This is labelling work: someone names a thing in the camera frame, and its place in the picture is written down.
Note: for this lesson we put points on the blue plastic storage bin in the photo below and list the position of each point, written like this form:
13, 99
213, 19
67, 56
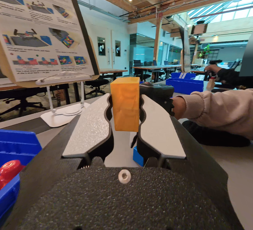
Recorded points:
15, 145
182, 75
183, 85

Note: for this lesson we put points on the pile of assorted mega blocks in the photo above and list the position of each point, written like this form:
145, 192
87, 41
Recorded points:
9, 170

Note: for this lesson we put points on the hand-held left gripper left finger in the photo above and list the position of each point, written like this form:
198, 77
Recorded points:
89, 133

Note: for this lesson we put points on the person's right forearm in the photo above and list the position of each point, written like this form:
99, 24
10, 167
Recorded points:
217, 109

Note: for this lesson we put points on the brown-edged grey table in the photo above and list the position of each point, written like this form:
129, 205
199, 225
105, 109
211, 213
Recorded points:
154, 66
114, 71

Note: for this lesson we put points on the green plant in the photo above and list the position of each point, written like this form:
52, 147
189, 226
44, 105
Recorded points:
205, 50

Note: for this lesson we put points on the small wooden block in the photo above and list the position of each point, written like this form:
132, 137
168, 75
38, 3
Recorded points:
211, 83

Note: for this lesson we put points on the brown wooden column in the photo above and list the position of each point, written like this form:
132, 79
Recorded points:
157, 36

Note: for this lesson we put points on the hanging light box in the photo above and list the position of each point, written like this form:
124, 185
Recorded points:
199, 29

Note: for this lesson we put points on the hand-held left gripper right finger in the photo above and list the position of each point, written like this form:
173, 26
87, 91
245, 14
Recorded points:
162, 133

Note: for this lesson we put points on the black office chair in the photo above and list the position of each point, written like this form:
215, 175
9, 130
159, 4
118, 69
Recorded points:
138, 63
96, 83
19, 99

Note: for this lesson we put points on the blue mega block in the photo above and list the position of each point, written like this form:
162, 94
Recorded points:
138, 156

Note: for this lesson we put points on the person's right hand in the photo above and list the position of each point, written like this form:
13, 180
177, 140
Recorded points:
178, 107

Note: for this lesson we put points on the yellow two-stud mega block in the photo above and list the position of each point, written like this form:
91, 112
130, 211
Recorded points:
125, 103

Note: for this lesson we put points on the tall dark banner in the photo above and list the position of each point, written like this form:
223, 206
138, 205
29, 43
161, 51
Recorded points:
185, 52

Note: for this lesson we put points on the dark logo door window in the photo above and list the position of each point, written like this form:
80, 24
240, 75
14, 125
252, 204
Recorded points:
118, 48
101, 46

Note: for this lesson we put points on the illustrated sign board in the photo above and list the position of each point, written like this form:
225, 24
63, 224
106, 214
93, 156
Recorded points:
39, 26

